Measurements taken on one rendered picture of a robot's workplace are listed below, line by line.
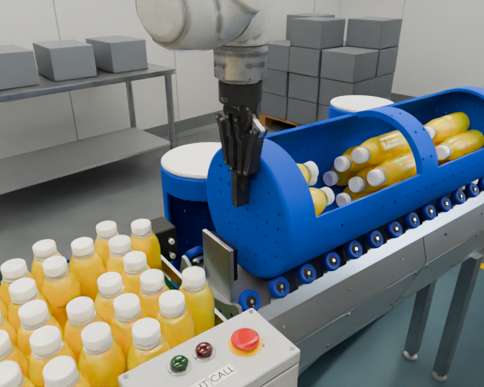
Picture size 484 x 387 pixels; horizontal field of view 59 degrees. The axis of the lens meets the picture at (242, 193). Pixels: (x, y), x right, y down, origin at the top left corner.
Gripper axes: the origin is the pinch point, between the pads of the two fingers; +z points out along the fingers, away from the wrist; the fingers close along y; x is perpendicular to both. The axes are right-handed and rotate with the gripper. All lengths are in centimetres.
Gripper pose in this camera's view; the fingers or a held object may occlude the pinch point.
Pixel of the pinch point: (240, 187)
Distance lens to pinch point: 81.7
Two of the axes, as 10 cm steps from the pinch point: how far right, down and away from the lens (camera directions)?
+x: 8.0, -2.6, 5.3
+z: 0.0, 9.0, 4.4
